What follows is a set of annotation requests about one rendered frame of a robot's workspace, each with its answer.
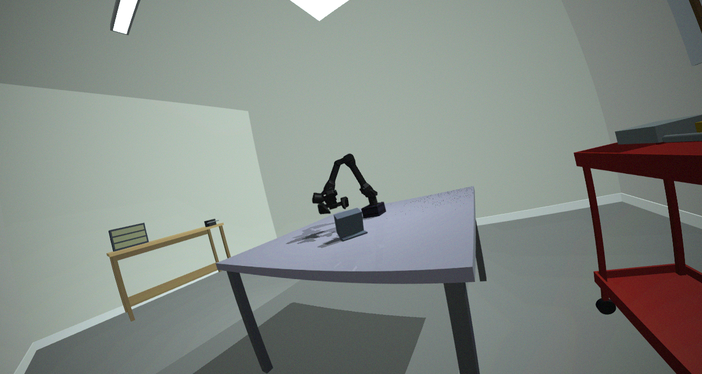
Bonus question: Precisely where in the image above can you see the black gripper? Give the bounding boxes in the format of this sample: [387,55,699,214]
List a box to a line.
[318,197,349,214]

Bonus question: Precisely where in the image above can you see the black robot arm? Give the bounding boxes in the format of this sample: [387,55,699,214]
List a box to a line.
[313,154,379,207]

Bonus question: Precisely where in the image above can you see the grey sloped panel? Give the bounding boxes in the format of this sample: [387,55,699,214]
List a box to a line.
[333,208,368,241]

